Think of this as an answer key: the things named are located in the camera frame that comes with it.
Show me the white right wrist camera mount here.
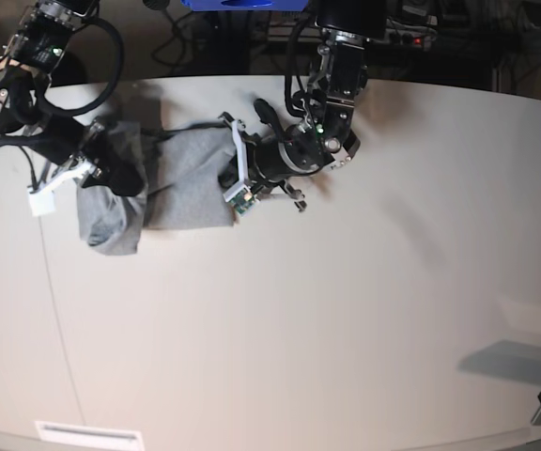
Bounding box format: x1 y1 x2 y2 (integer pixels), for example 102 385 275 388
27 158 97 217

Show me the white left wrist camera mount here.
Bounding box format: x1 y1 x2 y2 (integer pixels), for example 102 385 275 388
218 111 309 221

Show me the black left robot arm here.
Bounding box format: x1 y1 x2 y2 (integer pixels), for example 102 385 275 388
244 1 387 189

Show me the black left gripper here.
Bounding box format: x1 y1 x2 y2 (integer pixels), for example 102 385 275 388
218 98 313 187

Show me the white power strip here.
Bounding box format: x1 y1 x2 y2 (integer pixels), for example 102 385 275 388
386 28 437 48

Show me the blue plastic box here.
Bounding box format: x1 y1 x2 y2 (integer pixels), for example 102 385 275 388
181 0 308 12

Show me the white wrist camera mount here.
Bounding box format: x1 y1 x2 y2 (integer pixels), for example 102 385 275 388
27 158 97 217
218 111 309 221

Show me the white label strip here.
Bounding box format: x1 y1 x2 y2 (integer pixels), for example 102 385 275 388
35 421 145 450

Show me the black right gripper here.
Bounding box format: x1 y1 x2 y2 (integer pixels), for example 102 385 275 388
30 117 146 197

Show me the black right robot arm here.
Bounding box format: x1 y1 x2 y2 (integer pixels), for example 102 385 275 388
0 1 145 197

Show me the grey T-shirt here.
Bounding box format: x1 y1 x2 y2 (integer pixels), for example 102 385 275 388
76 121 236 256

